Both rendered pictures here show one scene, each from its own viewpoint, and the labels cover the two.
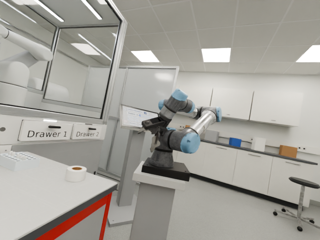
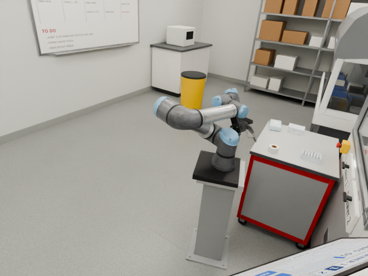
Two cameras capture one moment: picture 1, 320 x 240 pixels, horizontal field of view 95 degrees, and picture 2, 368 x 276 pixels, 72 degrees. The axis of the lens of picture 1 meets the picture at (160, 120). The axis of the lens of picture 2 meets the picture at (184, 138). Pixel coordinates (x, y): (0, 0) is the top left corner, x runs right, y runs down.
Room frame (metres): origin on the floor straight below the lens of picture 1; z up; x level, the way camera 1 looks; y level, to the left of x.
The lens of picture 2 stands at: (2.26, -0.12, 1.69)
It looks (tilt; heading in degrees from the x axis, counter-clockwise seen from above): 29 degrees down; 188
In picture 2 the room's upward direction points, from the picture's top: 4 degrees clockwise
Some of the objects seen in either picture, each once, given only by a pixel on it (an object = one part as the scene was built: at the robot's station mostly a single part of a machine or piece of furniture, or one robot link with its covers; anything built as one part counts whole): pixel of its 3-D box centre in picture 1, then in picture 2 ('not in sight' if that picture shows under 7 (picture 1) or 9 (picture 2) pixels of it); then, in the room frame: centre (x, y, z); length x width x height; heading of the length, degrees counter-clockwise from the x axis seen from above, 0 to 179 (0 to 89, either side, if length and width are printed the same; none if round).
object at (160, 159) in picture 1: (162, 156); (224, 157); (0.92, -0.06, 0.85); 0.15 x 0.15 x 0.10
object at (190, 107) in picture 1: (183, 105); (223, 102); (0.84, -0.12, 1.17); 0.11 x 0.11 x 0.08; 50
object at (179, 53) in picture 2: not in sight; (182, 59); (-2.89, -1.05, 0.61); 1.15 x 0.72 x 1.22; 157
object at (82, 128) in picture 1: (88, 132); (351, 205); (1.21, 0.56, 0.87); 0.29 x 0.02 x 0.11; 162
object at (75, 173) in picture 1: (75, 173); (273, 148); (0.60, 0.29, 0.78); 0.07 x 0.07 x 0.04
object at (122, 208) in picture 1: (132, 165); not in sight; (1.76, 0.22, 0.51); 0.50 x 0.45 x 1.02; 31
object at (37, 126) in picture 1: (49, 131); (349, 172); (0.91, 0.66, 0.87); 0.29 x 0.02 x 0.11; 162
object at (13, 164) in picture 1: (18, 160); (311, 156); (0.62, 0.55, 0.78); 0.12 x 0.08 x 0.04; 71
